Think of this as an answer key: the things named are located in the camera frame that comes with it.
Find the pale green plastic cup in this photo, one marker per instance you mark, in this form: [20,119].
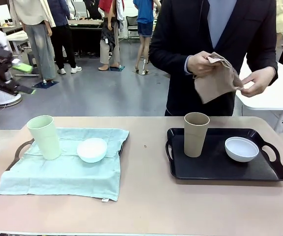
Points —
[45,140]

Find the person in dark jacket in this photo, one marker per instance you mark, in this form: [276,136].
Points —
[180,29]

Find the mannequin in blue shirt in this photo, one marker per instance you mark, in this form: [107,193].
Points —
[145,14]

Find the person in beige jacket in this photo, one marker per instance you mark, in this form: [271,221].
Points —
[37,37]

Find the black plastic tray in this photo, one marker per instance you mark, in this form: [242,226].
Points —
[217,167]

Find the white standing board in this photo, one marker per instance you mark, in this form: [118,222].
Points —
[2,12]

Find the white rounded table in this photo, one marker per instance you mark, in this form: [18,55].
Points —
[281,98]

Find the person in navy top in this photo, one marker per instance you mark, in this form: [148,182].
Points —
[61,32]

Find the person's left hand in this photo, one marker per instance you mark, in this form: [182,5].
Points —
[263,81]

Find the teal cloth mat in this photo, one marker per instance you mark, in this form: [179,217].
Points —
[65,177]

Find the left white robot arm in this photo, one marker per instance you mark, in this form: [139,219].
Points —
[2,38]

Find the left black tray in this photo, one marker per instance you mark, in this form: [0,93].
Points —
[24,143]

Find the black background table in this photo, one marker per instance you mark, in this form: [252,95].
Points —
[85,37]

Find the wooden background desk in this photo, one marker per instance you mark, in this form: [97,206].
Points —
[5,26]

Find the black mesh chair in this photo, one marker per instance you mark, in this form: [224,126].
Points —
[132,25]

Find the person's right forearm dark sleeve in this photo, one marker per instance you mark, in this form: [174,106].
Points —
[168,62]

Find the person's left forearm dark sleeve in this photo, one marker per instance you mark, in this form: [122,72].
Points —
[264,60]

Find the white height-adjustable table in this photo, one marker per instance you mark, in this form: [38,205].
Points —
[18,37]

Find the black floor mat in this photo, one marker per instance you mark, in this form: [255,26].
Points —
[45,84]

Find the tan plastic cup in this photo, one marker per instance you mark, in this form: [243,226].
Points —
[195,140]

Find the beige cloth mat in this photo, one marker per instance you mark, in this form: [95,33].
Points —
[216,83]

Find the person's right hand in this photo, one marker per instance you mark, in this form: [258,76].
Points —
[199,65]

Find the white bowl with blue base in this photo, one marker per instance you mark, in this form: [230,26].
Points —
[92,150]

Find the white bowl with grey outside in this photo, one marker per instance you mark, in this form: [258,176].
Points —
[241,151]

